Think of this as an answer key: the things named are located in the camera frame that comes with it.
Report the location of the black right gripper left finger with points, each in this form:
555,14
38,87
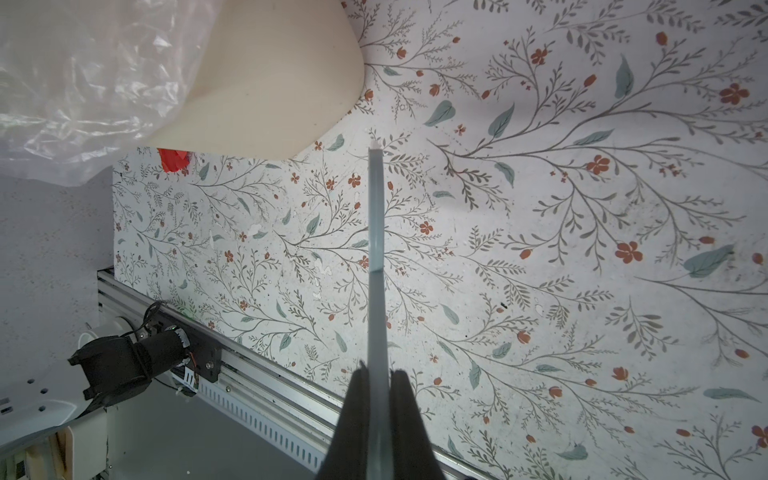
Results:
346,458

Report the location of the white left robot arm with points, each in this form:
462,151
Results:
118,363

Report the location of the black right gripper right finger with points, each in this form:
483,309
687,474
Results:
413,455

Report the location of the white bristle hand brush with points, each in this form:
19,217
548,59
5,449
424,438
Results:
380,463

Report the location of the cream trash bin with liner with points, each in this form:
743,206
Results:
85,82

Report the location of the red paper scrap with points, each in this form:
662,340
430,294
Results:
174,161

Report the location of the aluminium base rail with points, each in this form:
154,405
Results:
290,413

